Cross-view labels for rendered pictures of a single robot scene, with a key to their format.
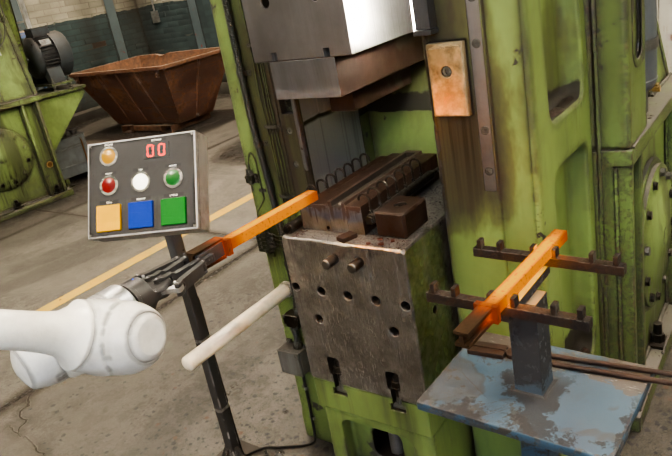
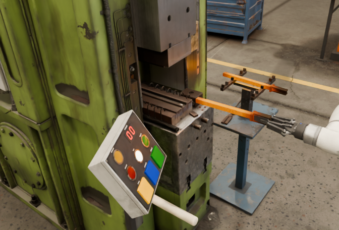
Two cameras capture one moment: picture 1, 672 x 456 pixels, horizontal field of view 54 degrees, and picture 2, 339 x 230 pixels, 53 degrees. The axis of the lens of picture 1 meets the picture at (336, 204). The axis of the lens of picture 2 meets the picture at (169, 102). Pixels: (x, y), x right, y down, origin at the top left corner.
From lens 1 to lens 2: 234 cm
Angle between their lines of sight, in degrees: 80
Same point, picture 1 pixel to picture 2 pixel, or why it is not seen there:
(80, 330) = not seen: outside the picture
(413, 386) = (210, 156)
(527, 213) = (204, 76)
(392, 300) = (209, 126)
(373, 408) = (198, 182)
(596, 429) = (267, 109)
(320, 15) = (188, 18)
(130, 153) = (123, 145)
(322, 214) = (179, 114)
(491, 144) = (199, 56)
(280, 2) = (175, 16)
